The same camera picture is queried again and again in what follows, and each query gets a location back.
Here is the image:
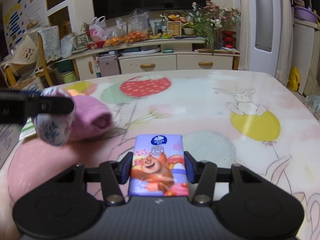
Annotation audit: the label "white air conditioner tower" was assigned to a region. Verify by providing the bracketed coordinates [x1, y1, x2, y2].
[248, 0, 281, 77]

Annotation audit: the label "pink storage box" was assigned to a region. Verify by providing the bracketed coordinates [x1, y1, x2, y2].
[97, 55, 120, 77]

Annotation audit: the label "orange knitted cloth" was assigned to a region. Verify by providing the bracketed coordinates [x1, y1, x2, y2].
[64, 81, 97, 96]

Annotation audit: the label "pink purple towel roll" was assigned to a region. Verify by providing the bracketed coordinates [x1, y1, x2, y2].
[68, 95, 112, 141]

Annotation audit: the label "beige printed tote bag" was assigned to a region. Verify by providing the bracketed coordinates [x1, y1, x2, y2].
[11, 34, 38, 65]

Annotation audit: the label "wooden photo frame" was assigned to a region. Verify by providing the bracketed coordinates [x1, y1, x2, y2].
[167, 21, 182, 37]

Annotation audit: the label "green waste bin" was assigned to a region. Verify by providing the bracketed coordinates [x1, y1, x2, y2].
[61, 71, 77, 83]

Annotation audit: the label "yellow detergent bottle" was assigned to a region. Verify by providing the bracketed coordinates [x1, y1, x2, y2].
[287, 67, 300, 92]

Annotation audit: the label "white red plastic bag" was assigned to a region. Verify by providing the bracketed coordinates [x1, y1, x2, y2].
[89, 16, 107, 42]

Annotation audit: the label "wooden chair with lace cover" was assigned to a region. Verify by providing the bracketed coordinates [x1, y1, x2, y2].
[36, 25, 61, 86]

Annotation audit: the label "floral patterned sock roll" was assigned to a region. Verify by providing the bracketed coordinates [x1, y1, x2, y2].
[32, 87, 76, 146]

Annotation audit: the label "red snack tray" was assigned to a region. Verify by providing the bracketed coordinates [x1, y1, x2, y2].
[87, 41, 105, 50]

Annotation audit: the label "green striped white cloth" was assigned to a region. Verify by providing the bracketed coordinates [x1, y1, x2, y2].
[19, 122, 36, 140]

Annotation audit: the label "cream TV cabinet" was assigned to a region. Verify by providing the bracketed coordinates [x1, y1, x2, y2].
[69, 37, 240, 81]

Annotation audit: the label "red stacked ornament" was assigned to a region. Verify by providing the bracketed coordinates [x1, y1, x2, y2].
[221, 30, 236, 49]

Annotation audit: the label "bananas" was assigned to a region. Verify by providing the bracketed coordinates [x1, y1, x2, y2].
[149, 33, 162, 40]

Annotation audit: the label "purple plastic basin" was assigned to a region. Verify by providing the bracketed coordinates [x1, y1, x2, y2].
[294, 6, 319, 23]

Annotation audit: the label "artificial flower bouquet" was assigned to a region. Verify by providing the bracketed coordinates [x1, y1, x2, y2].
[189, 0, 241, 50]

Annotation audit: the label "clear bag of oranges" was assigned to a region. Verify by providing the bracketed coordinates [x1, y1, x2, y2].
[126, 9, 149, 43]

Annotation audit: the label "small bag of oranges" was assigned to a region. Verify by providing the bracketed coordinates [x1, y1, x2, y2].
[104, 17, 126, 47]

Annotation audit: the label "glass jar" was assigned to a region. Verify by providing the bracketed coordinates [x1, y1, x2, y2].
[154, 22, 162, 35]

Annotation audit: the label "purple cartoon tissue pack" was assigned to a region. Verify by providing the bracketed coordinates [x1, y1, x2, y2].
[128, 134, 189, 197]

